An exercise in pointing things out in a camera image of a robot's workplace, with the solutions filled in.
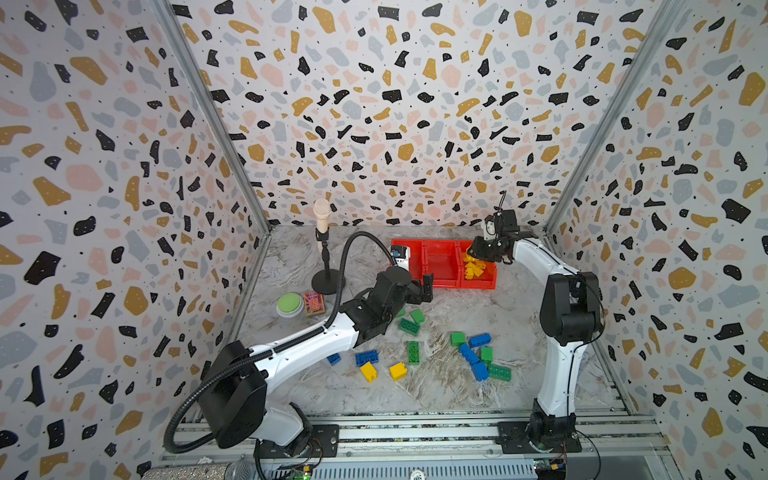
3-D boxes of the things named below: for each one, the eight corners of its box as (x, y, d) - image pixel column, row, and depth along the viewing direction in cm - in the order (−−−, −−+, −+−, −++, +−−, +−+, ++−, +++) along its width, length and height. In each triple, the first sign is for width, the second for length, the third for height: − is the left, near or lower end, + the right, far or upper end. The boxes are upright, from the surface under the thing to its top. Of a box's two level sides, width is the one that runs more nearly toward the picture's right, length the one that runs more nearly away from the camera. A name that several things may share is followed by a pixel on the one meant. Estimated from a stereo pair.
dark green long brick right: (488, 377, 87) (490, 374, 85) (489, 366, 89) (491, 363, 87) (509, 382, 86) (511, 379, 84) (509, 371, 88) (511, 368, 86)
